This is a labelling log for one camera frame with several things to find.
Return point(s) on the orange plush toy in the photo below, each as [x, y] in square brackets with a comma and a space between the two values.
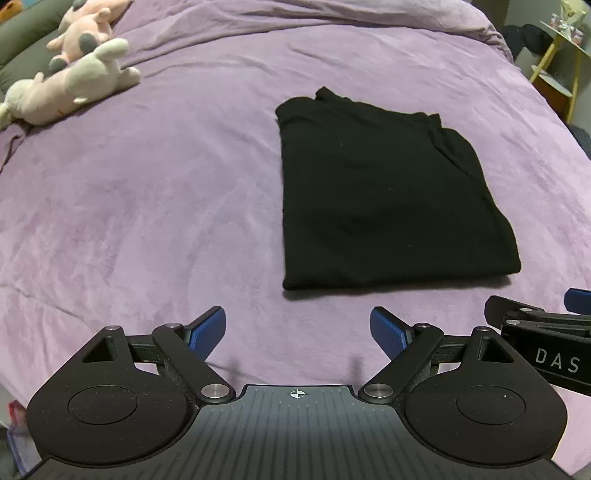
[9, 9]

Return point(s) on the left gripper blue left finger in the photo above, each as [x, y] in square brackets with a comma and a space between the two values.
[204, 333]

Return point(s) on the dark clothes on chair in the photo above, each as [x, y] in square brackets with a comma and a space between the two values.
[528, 37]

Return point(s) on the grey pillow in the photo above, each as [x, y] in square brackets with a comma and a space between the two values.
[24, 38]

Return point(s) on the black long-sleeve shirt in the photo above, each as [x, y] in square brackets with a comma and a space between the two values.
[373, 197]

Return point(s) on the yellow-legged side table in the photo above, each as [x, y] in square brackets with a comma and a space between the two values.
[544, 71]

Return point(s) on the white plush bunny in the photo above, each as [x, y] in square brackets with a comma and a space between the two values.
[96, 76]

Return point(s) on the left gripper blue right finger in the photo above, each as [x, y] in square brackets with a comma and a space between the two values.
[392, 334]

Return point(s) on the flower bouquet in paper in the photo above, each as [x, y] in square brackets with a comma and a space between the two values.
[569, 19]

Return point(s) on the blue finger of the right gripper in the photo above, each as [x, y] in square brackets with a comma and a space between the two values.
[578, 301]

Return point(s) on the pink plush toy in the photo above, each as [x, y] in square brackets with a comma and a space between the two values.
[84, 26]

